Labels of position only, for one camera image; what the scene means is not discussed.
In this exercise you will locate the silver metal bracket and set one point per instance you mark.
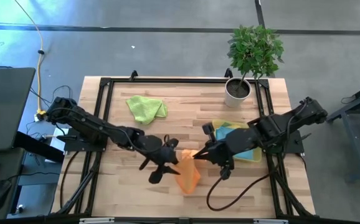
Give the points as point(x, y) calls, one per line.
point(270, 221)
point(96, 220)

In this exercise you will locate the white plant pot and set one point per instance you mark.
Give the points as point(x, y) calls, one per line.
point(237, 93)

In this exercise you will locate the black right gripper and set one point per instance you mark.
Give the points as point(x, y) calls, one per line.
point(223, 152)

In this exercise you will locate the translucent yellow plastic tray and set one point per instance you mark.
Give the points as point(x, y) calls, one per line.
point(258, 158)

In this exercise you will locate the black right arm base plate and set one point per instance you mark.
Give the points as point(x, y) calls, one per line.
point(295, 144)

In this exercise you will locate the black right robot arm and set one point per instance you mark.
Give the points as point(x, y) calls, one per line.
point(276, 127)

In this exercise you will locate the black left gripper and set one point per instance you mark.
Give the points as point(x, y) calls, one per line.
point(159, 152)

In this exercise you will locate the black desk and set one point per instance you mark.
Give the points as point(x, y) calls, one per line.
point(36, 146)

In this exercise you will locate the black aluminium table frame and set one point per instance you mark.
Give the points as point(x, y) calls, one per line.
point(183, 80)

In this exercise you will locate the teal microfiber towel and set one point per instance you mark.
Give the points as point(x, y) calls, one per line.
point(248, 154)

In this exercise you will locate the light green microfiber towel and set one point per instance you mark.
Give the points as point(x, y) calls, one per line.
point(145, 109)

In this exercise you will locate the orange microfiber towel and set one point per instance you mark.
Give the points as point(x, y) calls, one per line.
point(187, 174)

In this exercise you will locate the dark metal cart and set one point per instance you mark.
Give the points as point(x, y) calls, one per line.
point(346, 140)

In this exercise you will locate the green leafy plant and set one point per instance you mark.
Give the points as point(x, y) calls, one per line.
point(254, 49)

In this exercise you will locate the grey laptop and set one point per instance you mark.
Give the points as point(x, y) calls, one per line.
point(5, 105)

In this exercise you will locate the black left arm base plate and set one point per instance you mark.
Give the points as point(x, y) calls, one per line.
point(74, 145)

